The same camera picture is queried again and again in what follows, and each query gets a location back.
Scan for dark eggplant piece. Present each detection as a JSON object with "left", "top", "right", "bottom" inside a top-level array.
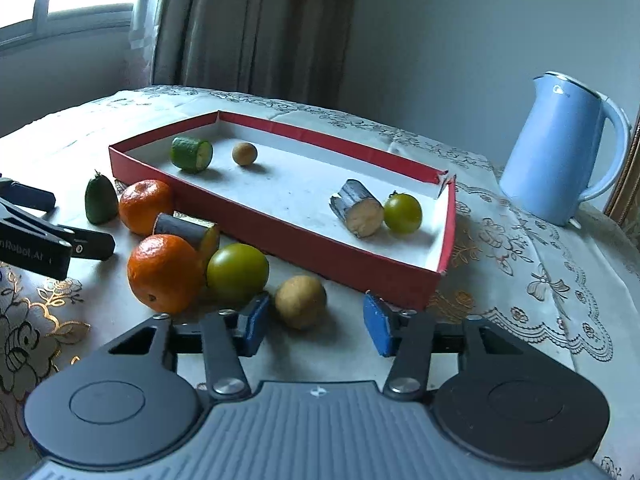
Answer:
[
  {"left": 328, "top": 178, "right": 385, "bottom": 237},
  {"left": 152, "top": 212, "right": 221, "bottom": 266}
]

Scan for red cardboard box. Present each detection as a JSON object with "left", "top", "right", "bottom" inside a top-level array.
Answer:
[{"left": 109, "top": 110, "right": 457, "bottom": 311}]

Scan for brown curtain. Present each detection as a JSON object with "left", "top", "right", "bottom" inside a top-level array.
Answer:
[{"left": 127, "top": 0, "right": 361, "bottom": 111}]

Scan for green cucumber piece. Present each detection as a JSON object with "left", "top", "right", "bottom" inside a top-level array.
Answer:
[{"left": 170, "top": 136, "right": 214, "bottom": 173}]

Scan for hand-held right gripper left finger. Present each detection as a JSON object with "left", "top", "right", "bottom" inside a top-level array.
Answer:
[{"left": 105, "top": 294, "right": 273, "bottom": 402}]

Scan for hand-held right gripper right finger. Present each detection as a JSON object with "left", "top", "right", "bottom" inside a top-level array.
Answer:
[{"left": 362, "top": 290, "right": 577, "bottom": 403}]

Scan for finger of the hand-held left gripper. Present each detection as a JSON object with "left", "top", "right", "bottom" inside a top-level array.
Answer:
[
  {"left": 0, "top": 176, "right": 57, "bottom": 214},
  {"left": 0, "top": 199, "right": 117, "bottom": 262}
]

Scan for green tomato with stem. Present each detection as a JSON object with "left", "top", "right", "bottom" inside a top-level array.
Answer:
[{"left": 383, "top": 191, "right": 423, "bottom": 235}]

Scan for blue electric kettle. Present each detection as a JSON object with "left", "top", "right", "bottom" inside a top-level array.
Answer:
[{"left": 499, "top": 71, "right": 632, "bottom": 228}]

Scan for dark green avocado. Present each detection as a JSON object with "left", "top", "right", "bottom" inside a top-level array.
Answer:
[{"left": 84, "top": 171, "right": 120, "bottom": 225}]

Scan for orange mandarin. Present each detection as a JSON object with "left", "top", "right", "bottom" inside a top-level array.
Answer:
[
  {"left": 127, "top": 234, "right": 207, "bottom": 315},
  {"left": 118, "top": 179, "right": 176, "bottom": 236}
]

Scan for small tan potato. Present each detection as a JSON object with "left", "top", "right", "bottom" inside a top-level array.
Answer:
[{"left": 274, "top": 275, "right": 328, "bottom": 331}]

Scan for patterned upholstered chair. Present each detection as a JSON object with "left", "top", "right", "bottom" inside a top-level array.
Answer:
[{"left": 602, "top": 110, "right": 640, "bottom": 241}]

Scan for brown longan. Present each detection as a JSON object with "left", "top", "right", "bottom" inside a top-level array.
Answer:
[{"left": 232, "top": 142, "right": 258, "bottom": 166}]

